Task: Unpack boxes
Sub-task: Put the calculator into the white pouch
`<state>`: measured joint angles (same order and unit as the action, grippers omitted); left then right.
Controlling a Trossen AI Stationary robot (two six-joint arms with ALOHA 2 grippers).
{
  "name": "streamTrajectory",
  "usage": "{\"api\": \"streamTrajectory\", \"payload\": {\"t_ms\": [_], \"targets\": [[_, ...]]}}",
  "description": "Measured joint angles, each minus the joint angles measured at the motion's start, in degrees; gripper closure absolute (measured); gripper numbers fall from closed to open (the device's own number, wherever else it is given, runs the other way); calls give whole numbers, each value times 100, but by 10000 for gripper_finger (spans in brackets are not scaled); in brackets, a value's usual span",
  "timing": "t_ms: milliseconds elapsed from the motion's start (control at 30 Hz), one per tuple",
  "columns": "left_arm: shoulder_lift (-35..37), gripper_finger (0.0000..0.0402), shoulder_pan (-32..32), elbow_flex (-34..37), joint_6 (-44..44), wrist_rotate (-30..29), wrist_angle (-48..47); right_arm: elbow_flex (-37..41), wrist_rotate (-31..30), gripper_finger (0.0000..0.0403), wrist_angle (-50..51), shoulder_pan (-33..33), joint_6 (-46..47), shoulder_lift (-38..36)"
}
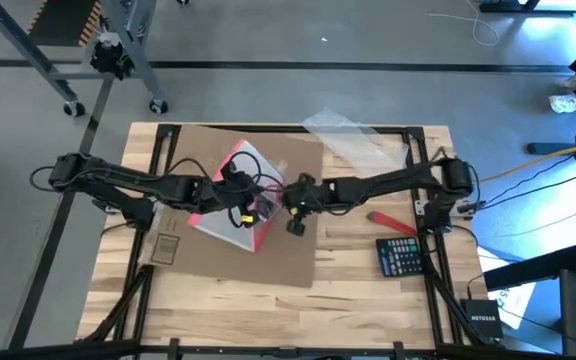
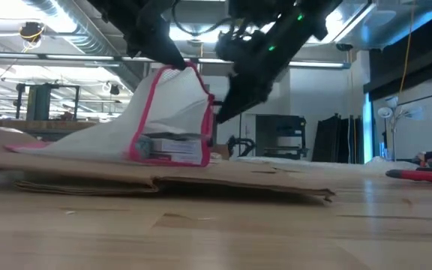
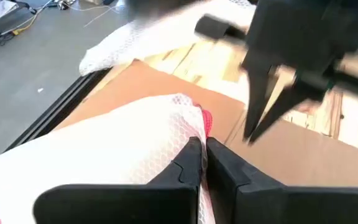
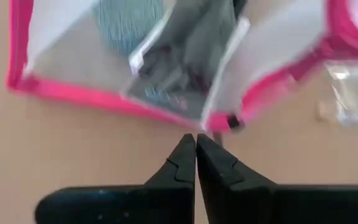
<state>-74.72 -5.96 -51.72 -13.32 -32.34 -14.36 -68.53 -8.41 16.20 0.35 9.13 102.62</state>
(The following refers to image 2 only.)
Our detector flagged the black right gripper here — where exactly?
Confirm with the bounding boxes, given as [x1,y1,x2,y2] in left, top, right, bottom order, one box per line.
[214,28,290,125]

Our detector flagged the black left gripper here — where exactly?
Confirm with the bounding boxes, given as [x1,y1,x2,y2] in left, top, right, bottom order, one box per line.
[124,0,188,71]

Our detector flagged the pink playing card box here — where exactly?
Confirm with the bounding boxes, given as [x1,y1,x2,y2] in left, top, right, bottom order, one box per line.
[150,137,204,155]

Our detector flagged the pink-edged mesh zip pouch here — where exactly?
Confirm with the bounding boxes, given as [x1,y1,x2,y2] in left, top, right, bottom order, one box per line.
[3,61,217,168]

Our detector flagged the brown cardboard box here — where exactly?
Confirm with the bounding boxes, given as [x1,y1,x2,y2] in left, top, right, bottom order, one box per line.
[0,124,338,204]

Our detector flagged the red box cutter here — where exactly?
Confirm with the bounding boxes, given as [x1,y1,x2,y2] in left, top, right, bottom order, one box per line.
[384,168,432,185]

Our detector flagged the black background cabinet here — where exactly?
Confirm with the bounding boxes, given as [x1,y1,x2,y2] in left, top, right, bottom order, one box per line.
[255,113,310,159]

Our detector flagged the fluorescent ceiling light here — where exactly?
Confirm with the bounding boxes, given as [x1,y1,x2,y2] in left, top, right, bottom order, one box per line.
[288,59,352,71]

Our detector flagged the black folded panel stack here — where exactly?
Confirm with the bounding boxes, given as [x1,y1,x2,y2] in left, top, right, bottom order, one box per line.
[311,113,365,164]

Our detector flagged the wooden background workbench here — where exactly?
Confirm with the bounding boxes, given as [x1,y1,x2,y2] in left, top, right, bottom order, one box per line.
[0,118,101,143]

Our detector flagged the white floor lamp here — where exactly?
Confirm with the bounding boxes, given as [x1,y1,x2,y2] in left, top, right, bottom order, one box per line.
[376,95,426,161]

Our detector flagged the yellow cable reel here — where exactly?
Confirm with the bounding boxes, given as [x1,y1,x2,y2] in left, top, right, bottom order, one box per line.
[19,22,47,50]

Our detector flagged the background metal frame machine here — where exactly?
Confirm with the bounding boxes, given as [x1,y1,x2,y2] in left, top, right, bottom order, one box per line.
[14,82,83,122]

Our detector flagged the yellow cable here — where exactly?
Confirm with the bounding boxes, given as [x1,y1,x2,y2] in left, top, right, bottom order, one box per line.
[398,0,416,98]

